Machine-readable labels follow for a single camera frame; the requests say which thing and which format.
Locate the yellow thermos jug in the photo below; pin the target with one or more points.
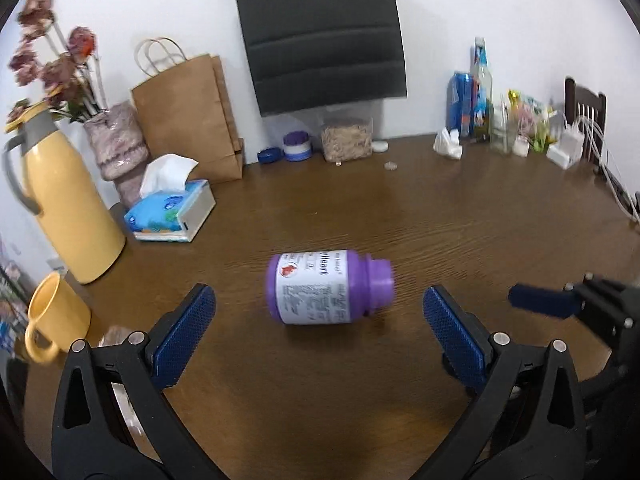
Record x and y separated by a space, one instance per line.
48 176

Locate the clear drinking glass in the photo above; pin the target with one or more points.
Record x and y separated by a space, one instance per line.
500 139

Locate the purple white small jar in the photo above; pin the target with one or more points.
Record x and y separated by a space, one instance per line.
297 146

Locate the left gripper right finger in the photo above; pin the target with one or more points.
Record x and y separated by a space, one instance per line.
525 419

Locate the colourful snack packets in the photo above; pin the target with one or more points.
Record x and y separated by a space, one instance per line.
526 116

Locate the crumpled white tissue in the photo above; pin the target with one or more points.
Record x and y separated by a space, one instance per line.
447 144

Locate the dark wooden chair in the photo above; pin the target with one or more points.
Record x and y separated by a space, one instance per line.
588 110

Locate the white round lid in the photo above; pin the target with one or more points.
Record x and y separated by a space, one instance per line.
379 146

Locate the blue bottle lid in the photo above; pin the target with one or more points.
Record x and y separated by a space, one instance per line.
269 156

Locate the clear container of seeds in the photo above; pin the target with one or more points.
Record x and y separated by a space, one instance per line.
344 139

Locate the blue snack package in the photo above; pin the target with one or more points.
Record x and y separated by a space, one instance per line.
460 94

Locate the purple pill bottle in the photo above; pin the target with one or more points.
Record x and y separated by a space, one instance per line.
327 288

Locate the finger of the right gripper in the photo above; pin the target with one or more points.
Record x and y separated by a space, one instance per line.
555 303

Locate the blue tissue box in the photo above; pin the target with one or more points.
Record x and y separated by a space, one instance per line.
172 207

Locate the brown paper bag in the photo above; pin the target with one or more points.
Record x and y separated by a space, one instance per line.
183 108

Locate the black paper bag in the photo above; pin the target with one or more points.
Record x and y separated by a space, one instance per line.
314 53

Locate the yellow mug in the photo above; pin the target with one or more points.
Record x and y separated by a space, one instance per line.
57 317

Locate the white power strip charger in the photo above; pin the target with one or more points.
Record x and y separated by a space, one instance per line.
567 142

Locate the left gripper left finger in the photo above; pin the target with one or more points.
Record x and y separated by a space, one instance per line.
111 417

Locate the dried pink flowers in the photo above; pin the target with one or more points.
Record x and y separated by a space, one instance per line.
65 64

